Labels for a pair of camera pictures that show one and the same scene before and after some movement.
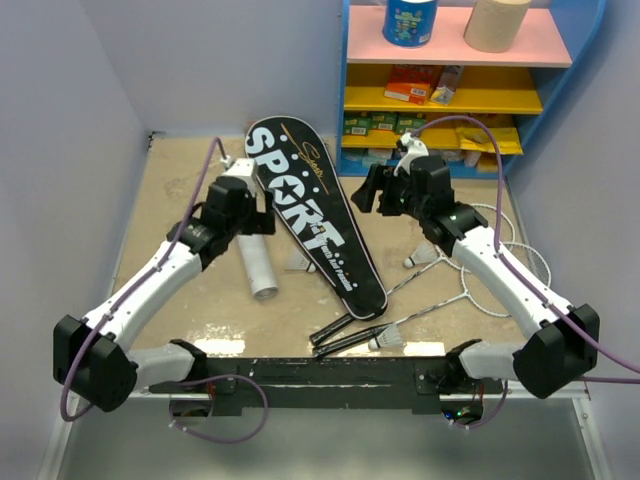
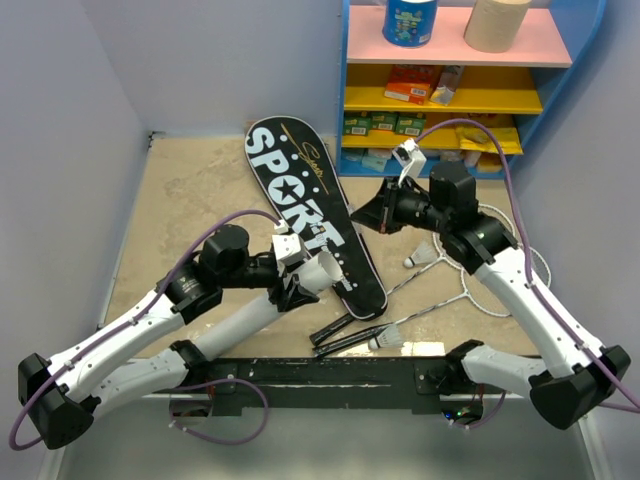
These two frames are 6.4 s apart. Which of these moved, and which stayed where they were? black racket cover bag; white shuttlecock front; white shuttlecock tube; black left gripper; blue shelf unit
Moved: white shuttlecock tube; black left gripper
Stayed: white shuttlecock front; black racket cover bag; blue shelf unit
